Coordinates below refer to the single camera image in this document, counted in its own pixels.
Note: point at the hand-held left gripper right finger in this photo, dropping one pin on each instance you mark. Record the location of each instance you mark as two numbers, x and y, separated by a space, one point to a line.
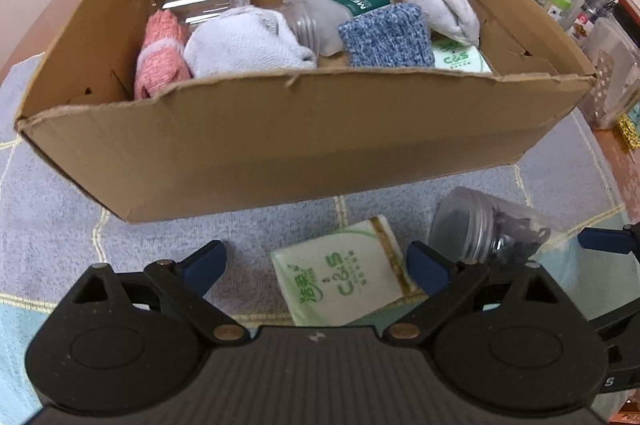
427 267

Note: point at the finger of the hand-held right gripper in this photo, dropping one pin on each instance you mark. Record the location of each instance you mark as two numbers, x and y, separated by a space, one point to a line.
607 240

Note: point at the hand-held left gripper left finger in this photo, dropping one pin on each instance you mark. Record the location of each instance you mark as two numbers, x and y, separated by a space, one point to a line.
205 266

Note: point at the clear jar with black clips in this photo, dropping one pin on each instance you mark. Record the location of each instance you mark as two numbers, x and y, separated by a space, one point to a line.
480 225

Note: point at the green tissue pack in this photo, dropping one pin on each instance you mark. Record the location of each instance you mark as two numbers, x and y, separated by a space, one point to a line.
460 57
340 275

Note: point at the brown cardboard box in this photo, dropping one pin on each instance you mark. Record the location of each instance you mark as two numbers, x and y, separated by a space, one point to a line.
300 145

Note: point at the pink knit sock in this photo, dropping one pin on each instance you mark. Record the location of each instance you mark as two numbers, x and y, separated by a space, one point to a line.
160 55

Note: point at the blue knit sock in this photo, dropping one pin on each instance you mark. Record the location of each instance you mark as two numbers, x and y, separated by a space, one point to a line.
385 37

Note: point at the frosted bottle green label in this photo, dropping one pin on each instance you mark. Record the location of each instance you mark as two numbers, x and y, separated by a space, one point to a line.
330 10

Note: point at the gold metal ornament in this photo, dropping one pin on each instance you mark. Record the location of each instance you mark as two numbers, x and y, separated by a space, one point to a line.
631 132

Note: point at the blue checked towel mat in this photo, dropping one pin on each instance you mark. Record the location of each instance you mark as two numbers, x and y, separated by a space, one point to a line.
60 245

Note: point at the clear plastic container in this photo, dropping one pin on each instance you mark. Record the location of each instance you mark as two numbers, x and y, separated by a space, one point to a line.
612 70

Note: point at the small green-lid bottle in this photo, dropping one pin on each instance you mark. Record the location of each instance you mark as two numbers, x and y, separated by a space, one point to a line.
560 10

